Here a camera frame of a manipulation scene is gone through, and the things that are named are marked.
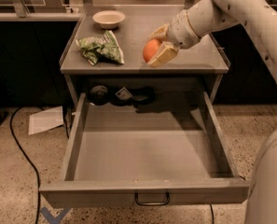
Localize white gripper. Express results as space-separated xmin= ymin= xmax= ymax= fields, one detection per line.
xmin=147 ymin=10 xmax=201 ymax=67

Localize orange fruit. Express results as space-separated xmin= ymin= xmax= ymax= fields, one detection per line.
xmin=143 ymin=38 xmax=161 ymax=63

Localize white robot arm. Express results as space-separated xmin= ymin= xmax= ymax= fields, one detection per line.
xmin=145 ymin=0 xmax=277 ymax=224

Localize grey counter cabinet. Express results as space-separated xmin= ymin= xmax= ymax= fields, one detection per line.
xmin=59 ymin=4 xmax=231 ymax=107

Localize grey open drawer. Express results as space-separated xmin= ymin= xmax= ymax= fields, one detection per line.
xmin=40 ymin=91 xmax=249 ymax=208

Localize green chip bag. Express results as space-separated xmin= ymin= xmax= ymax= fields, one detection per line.
xmin=76 ymin=30 xmax=124 ymax=66

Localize white paper bowl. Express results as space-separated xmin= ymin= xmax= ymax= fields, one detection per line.
xmin=92 ymin=10 xmax=125 ymax=29

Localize white tag label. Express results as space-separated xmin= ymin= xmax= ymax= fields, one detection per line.
xmin=116 ymin=87 xmax=132 ymax=101

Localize white paper sheet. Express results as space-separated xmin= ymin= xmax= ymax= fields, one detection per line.
xmin=28 ymin=106 xmax=63 ymax=135

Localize blue floor tape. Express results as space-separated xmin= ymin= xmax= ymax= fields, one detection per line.
xmin=40 ymin=207 xmax=70 ymax=224

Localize black cables behind drawer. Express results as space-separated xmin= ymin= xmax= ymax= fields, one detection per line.
xmin=89 ymin=85 xmax=156 ymax=106

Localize black drawer handle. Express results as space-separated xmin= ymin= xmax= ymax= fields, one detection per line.
xmin=134 ymin=192 xmax=170 ymax=206

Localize black floor cable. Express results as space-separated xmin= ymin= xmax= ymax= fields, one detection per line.
xmin=9 ymin=106 xmax=42 ymax=224

